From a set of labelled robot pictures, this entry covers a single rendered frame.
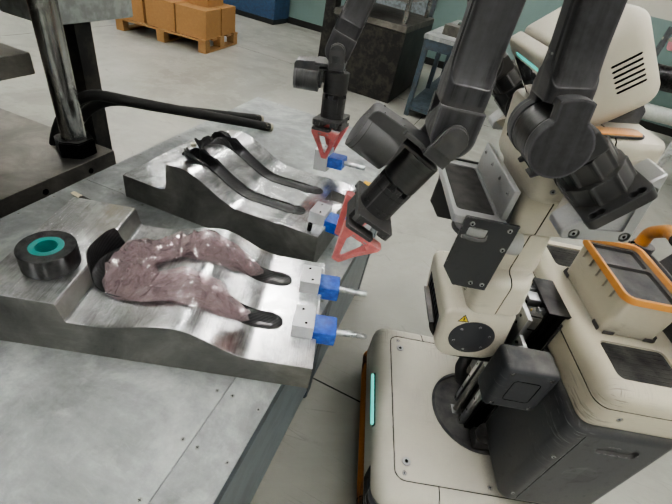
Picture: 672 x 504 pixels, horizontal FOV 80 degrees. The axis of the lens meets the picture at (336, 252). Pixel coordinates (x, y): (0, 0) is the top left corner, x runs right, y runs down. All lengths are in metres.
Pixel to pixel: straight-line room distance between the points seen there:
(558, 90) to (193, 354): 0.62
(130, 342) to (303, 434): 0.97
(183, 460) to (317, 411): 1.01
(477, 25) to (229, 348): 0.54
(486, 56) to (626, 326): 0.73
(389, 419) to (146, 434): 0.83
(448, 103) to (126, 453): 0.62
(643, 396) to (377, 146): 0.73
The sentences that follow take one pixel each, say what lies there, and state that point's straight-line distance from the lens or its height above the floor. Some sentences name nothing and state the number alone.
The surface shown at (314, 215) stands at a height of 0.91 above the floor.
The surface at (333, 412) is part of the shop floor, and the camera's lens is 1.62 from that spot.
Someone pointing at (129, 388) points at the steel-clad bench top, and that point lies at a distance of 0.72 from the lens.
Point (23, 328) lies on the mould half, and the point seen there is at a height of 0.84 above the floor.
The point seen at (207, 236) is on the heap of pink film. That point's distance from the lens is 0.76.
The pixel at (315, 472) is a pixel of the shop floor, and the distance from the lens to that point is 1.52.
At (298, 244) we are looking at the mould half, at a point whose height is 0.85.
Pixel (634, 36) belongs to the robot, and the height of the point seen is 1.35.
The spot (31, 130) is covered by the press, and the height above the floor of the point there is 0.79.
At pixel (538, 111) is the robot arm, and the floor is 1.26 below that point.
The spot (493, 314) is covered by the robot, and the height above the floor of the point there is 0.81.
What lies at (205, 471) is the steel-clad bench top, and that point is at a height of 0.80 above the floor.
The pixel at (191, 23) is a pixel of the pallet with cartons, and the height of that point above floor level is 0.28.
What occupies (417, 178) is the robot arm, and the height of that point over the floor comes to 1.15.
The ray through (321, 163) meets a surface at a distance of 1.05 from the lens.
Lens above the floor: 1.39
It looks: 38 degrees down
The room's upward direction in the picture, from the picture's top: 13 degrees clockwise
